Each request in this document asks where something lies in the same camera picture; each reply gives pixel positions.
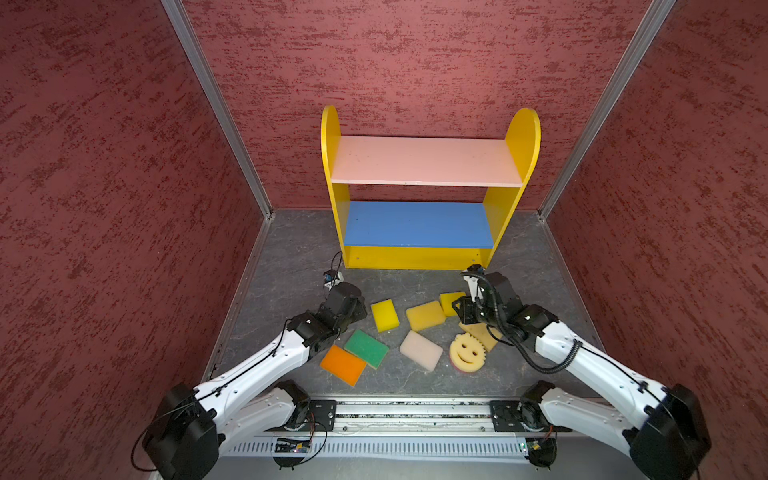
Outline bright yellow sponge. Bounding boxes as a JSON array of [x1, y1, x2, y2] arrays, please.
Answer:
[[371, 299, 400, 333], [439, 291, 466, 317]]

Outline green yellow sponge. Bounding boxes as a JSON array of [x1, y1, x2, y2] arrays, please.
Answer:
[[344, 330, 389, 369]]

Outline smiley face sponge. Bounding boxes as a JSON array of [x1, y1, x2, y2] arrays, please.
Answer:
[[449, 333, 486, 373]]

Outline orange sponge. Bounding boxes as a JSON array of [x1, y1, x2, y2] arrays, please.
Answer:
[[320, 345, 367, 387]]

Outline dark yellow sponge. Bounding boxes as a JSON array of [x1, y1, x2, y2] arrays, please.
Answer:
[[406, 301, 446, 332]]

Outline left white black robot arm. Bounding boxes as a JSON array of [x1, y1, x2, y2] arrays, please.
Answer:
[[135, 282, 367, 479]]

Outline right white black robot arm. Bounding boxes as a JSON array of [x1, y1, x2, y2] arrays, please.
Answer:
[[452, 265, 712, 479]]

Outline yellow shelf pink blue boards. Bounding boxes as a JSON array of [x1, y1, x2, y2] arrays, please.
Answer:
[[321, 105, 542, 270]]

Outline tan yellow sponge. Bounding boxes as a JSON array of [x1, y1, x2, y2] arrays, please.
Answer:
[[459, 323, 503, 353]]

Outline pale pink sponge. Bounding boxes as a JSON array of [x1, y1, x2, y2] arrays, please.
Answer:
[[399, 331, 443, 372]]

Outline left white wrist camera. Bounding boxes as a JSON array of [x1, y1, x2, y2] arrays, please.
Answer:
[[323, 269, 344, 290]]

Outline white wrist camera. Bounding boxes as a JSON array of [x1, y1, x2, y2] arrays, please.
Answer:
[[323, 269, 344, 290], [463, 276, 483, 301]]

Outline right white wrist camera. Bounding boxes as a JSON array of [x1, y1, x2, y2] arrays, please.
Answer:
[[463, 276, 483, 301]]

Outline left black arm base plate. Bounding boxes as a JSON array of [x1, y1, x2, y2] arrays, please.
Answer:
[[283, 399, 338, 432]]

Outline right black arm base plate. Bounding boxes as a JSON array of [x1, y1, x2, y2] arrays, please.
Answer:
[[489, 400, 572, 436]]

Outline left circuit board with wires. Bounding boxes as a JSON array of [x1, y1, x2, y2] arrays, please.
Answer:
[[272, 415, 329, 470]]

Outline circuit board with wires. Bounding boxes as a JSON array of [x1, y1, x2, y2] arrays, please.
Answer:
[[272, 415, 329, 470], [525, 436, 558, 469]]

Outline right circuit board with wires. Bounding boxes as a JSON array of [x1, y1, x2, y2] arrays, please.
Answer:
[[525, 436, 558, 469]]

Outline right aluminium corner post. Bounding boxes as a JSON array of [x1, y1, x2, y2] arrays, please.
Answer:
[[538, 0, 676, 223]]

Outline aluminium corner post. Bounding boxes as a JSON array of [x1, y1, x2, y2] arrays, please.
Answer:
[[538, 0, 676, 223], [161, 0, 273, 222]]

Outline left aluminium corner post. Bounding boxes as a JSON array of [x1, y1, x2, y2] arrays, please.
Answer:
[[161, 0, 273, 222]]

